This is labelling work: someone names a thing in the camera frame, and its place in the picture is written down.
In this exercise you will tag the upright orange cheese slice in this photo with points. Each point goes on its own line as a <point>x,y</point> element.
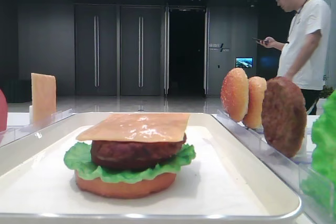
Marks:
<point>43,96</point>

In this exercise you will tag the orange cheese slice on burger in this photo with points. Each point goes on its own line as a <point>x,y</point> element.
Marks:
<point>139,127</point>

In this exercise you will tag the brown meat patty in burger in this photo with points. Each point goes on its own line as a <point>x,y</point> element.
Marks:
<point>118,152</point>

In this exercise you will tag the upright green lettuce leaf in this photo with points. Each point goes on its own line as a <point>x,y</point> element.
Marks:
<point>324,155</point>

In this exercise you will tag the upright brown meat patty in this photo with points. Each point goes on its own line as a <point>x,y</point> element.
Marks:
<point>284,116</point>

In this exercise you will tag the potted plants white planter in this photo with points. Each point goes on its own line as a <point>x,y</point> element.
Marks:
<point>324,94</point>

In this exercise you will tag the small wall screen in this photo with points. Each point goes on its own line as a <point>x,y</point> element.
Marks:
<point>244,62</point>

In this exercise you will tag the bottom burger bun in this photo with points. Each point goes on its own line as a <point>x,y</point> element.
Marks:
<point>124,190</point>

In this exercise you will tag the man in white shirt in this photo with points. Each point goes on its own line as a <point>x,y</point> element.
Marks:
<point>303,55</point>

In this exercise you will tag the sesame top bun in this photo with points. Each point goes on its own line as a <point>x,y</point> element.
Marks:
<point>235,94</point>

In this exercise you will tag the white rectangular metal tray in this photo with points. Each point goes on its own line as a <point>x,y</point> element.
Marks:
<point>226,183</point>

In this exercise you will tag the left clear acrylic rack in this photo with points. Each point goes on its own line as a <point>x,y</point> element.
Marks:
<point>20,125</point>

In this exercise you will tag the green lettuce leaf in burger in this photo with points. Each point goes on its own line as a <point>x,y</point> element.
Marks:
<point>78,158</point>

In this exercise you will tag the right clear acrylic rack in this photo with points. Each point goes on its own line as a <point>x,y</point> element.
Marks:
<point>293,171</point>

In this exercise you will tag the red tomato slice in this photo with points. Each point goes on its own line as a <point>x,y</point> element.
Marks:
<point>3,112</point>

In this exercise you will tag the dark double doors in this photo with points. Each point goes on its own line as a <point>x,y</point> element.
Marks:
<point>119,50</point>

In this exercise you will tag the clear acrylic rack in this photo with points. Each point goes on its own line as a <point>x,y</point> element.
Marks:
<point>293,171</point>
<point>20,125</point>

